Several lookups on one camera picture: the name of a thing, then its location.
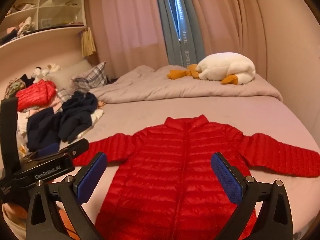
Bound green patterned cloth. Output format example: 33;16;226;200
4;78;27;99

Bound navy clothes heap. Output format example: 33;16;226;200
26;91;98;152

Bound blue curtain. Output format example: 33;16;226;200
153;0;207;68

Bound folded red down jacket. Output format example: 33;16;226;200
16;79;57;112

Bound yellow pleated cloth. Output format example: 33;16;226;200
81;27;97;57

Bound beige pillow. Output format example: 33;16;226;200
46;59;93;88

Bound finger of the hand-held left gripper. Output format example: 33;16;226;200
59;138;90;158
37;143;60;155

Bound window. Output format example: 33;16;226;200
170;0;182;40

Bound plaid pillow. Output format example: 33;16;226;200
56;62;108;100

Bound person's left forearm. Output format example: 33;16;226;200
1;202;29;240

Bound white goose plush toy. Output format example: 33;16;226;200
167;52;256;85

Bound white cloth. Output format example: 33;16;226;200
90;110;104;127

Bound black cloth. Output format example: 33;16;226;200
20;74;35;88

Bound white wall shelf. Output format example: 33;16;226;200
0;0;88;48

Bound red down jacket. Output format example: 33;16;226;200
72;114;320;240
16;79;57;112

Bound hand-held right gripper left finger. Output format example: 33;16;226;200
26;151;108;240

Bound grey duvet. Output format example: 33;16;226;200
89;65;283;104

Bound pink curtain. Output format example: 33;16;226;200
185;0;275;80
86;0;168;77

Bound clothes on shelf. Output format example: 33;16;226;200
16;16;36;36

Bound bed with pink sheet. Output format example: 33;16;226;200
0;65;320;240

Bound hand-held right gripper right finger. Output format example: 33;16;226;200
211;152;293;240

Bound white dog plush toy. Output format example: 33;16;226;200
32;67;50;83

